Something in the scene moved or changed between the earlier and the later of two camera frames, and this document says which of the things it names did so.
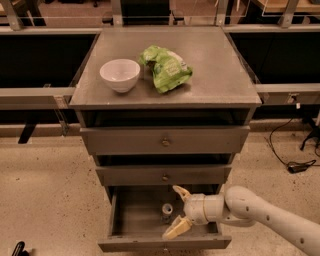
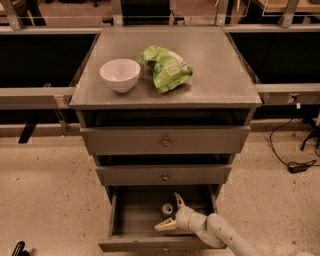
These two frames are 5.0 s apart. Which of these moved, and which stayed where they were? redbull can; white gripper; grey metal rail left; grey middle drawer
Moved: white gripper
Stayed: grey metal rail left; grey middle drawer; redbull can
